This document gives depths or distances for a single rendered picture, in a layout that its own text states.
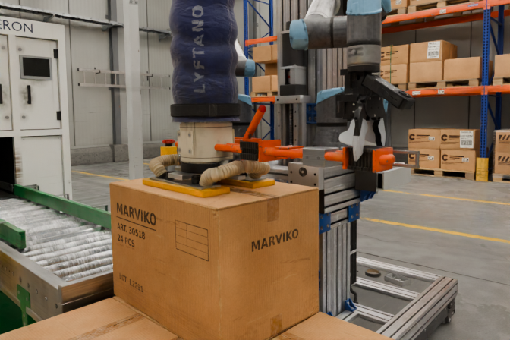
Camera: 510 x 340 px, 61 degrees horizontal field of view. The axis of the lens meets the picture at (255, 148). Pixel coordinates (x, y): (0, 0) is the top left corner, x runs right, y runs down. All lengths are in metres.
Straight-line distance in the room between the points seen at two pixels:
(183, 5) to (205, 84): 0.24
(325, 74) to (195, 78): 0.76
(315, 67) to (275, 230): 0.91
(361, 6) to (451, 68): 7.48
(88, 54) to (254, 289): 10.68
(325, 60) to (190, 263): 1.10
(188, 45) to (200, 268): 0.64
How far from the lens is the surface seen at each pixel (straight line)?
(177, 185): 1.32
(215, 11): 1.35
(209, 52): 1.31
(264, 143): 1.17
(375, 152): 0.94
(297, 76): 1.88
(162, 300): 1.38
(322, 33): 1.10
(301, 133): 1.86
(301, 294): 1.38
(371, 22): 0.99
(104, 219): 2.57
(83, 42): 11.63
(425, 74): 8.58
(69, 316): 1.57
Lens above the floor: 1.17
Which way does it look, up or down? 5 degrees down
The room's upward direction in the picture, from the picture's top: 1 degrees counter-clockwise
